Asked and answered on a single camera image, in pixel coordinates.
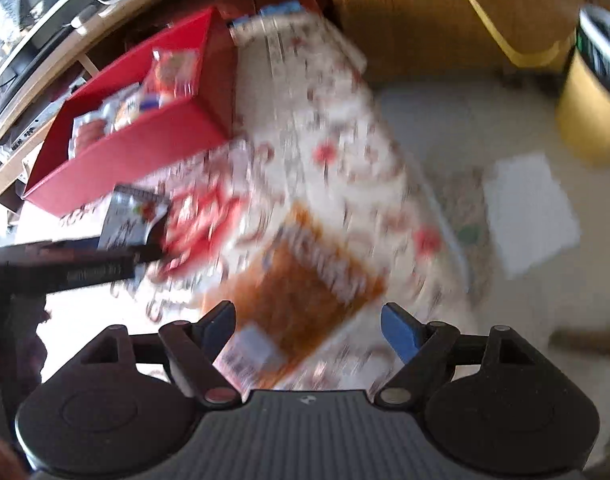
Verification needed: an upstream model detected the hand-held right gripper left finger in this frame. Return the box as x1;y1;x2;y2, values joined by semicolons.
80;300;240;408

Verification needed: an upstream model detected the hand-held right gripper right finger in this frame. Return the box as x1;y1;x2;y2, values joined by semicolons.
374;301;538;407

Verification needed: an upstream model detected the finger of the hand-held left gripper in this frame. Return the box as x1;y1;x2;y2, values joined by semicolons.
45;237;168;293

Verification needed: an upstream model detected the silver snack packet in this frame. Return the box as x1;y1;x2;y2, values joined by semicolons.
97;185;170;253

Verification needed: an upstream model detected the red white snack packet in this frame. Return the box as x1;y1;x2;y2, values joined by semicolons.
162;192;246;281

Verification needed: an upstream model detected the red cardboard box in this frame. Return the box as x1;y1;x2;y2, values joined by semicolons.
22;6;236;218

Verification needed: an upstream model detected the pink sausage packet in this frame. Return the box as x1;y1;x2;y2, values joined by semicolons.
72;115;110;157

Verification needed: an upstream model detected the silver media player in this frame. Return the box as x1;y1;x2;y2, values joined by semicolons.
0;100;70;161

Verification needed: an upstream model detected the clear bun packet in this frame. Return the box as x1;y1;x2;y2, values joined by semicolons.
102;85;146;131

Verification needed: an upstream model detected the white paper sheet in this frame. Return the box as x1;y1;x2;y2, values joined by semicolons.
482;152;583;278

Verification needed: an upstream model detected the brown wooden bar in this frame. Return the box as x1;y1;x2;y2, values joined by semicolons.
550;327;610;361

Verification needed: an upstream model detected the floral tablecloth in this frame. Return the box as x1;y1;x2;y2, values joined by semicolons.
15;10;480;396

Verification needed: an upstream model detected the clear orange snack packet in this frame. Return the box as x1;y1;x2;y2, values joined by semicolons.
150;49;202;108

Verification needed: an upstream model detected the yellow bin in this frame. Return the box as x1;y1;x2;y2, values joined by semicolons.
555;5;610;166

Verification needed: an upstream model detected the blue white packet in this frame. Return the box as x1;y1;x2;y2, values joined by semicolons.
229;2;306;43

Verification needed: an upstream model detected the brown cardboard box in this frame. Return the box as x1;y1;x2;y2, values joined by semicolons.
325;0;586;86

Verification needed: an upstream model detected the yellow strap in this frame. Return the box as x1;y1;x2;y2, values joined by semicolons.
430;0;576;68

